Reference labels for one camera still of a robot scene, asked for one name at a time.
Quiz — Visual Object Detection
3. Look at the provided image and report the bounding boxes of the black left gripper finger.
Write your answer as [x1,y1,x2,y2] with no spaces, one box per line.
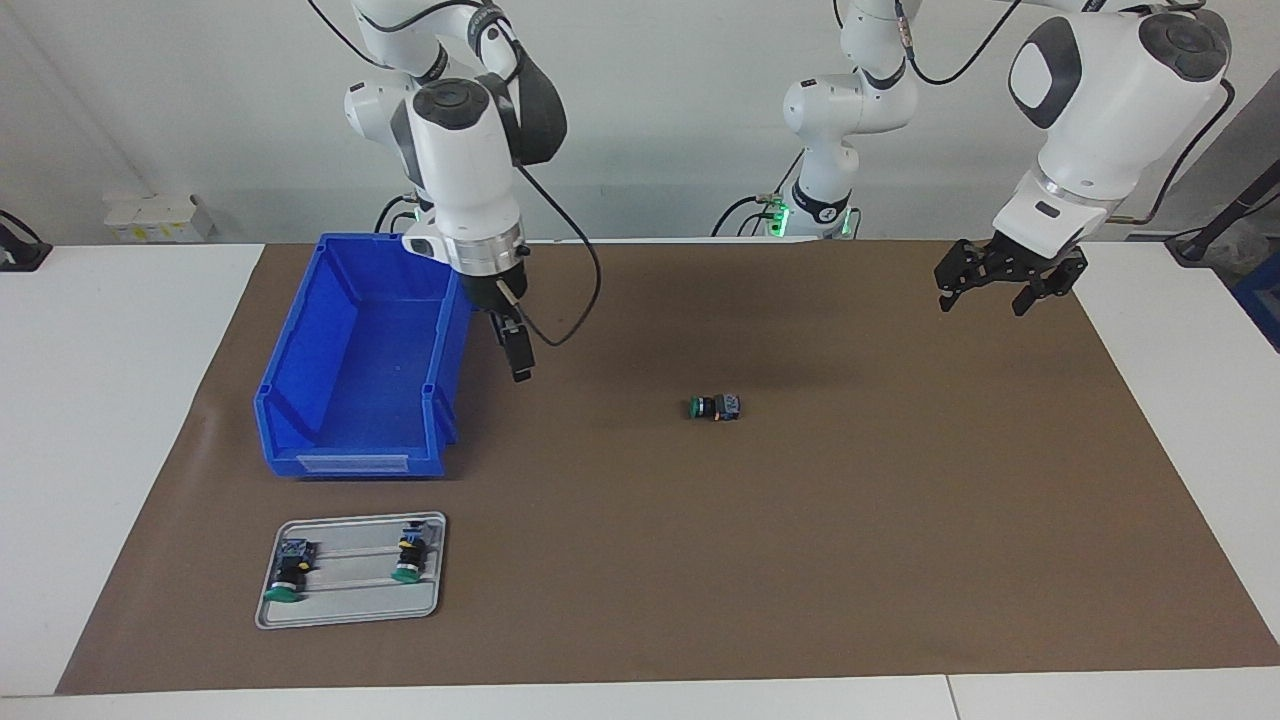
[934,238,1001,314]
[1010,248,1090,318]

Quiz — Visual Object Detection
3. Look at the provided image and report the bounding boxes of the blue plastic storage bin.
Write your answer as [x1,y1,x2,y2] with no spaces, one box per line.
[253,231,484,480]

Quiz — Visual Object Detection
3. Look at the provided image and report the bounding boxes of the black stand pole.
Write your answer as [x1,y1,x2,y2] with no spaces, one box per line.
[1163,158,1280,267]

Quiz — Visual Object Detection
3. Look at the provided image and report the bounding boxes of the blue crate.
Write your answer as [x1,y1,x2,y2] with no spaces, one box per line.
[1230,248,1280,353]

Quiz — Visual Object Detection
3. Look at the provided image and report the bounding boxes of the brown table mat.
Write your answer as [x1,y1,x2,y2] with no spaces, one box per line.
[55,238,1280,697]

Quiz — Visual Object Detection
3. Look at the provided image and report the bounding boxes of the grey metal tray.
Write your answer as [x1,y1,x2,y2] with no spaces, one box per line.
[254,511,448,631]

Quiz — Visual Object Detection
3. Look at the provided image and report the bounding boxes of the white cardboard box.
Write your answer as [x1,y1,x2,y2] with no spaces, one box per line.
[103,192,217,244]

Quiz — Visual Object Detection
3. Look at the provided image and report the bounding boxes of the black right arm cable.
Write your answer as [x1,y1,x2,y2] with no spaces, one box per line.
[305,0,603,349]

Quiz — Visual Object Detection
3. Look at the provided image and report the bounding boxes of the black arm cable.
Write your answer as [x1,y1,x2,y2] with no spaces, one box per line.
[305,0,603,349]
[893,0,1237,227]

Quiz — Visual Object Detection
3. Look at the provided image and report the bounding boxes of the black right base cable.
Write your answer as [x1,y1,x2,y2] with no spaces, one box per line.
[373,192,441,237]

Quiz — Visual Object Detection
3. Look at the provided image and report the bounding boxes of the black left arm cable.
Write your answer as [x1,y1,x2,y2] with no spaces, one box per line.
[893,0,1237,227]

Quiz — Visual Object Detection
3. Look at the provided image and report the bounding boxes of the black clamp mount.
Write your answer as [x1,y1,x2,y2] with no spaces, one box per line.
[0,208,54,273]

